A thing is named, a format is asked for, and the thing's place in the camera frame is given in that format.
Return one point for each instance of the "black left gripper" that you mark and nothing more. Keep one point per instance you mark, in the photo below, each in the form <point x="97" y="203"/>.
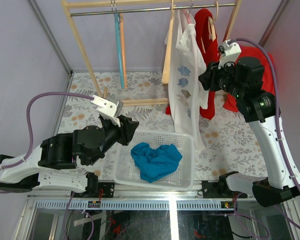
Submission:
<point x="128" y="127"/>

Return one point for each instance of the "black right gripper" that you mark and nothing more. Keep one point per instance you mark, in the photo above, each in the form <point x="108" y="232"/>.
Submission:
<point x="208" y="78"/>

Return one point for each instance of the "white t shirt blue print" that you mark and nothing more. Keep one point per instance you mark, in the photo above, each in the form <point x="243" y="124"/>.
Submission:
<point x="185" y="93"/>

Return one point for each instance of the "pink wavy hanger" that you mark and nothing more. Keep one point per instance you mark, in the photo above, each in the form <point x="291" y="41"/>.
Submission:
<point x="188" y="15"/>

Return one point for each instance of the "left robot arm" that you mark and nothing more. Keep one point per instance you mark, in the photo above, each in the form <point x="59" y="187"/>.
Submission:
<point x="64" y="151"/>

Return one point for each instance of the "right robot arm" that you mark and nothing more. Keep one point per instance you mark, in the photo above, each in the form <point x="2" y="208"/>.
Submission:
<point x="243" y="80"/>

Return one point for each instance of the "red t shirt on hanger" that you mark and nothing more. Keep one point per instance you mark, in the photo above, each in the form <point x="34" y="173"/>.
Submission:
<point x="209" y="53"/>

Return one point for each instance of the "beige wooden hanger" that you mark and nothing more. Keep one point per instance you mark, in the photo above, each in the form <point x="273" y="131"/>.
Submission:
<point x="167" y="60"/>

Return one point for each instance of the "cream hanger under red shirt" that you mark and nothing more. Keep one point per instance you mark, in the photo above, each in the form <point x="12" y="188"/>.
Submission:
<point x="212" y="35"/>

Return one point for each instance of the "orange hanger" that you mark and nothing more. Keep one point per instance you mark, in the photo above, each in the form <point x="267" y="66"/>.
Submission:
<point x="123" y="50"/>

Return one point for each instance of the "blue hanger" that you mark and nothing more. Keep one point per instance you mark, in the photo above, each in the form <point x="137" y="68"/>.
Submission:
<point x="118" y="42"/>

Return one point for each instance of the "red cloth pile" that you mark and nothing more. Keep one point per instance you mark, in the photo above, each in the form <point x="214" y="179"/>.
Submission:
<point x="268" y="83"/>

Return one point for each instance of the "white plastic laundry basket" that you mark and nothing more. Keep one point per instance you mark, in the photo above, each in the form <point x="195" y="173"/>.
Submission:
<point x="125" y="172"/>

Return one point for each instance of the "floral tablecloth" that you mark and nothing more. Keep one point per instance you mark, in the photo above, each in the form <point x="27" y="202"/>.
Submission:
<point x="230" y="144"/>

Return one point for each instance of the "wooden clothes rack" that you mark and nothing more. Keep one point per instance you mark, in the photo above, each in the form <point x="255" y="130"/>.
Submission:
<point x="146" y="42"/>

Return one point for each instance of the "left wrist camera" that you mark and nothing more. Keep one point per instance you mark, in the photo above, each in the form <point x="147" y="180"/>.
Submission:
<point x="108" y="108"/>

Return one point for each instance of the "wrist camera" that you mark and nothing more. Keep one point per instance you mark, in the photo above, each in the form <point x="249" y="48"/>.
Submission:
<point x="108" y="108"/>
<point x="229" y="52"/>

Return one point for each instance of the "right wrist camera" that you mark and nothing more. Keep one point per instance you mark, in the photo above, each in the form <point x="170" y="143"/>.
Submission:
<point x="229" y="52"/>

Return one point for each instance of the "aluminium rail with cable duct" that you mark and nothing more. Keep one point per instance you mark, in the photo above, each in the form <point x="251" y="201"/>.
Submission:
<point x="127" y="197"/>

